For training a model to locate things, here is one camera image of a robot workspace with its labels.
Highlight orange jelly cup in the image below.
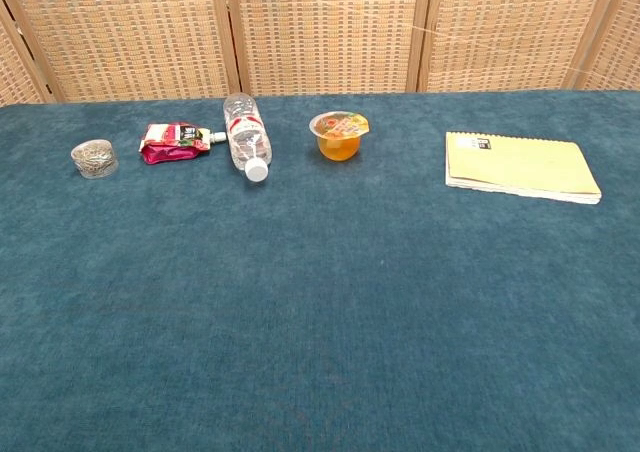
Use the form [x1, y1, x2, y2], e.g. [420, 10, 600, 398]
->
[308, 111, 372, 163]

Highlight clear plastic water bottle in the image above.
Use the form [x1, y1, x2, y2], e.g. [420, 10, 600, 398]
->
[222, 93, 274, 183]

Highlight blue table cloth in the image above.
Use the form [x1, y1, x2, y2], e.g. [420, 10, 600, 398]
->
[0, 90, 640, 452]

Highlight red drink pouch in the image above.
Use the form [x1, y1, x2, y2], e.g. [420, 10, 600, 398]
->
[138, 121, 227, 165]

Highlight bamboo folding screen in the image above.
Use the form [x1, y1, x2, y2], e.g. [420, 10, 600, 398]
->
[0, 0, 640, 106]

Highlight tan spiral notebook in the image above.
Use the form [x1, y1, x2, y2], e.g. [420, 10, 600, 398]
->
[444, 131, 603, 206]

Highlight small clear jar of clips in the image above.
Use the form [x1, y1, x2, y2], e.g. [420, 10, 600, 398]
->
[70, 139, 120, 180]

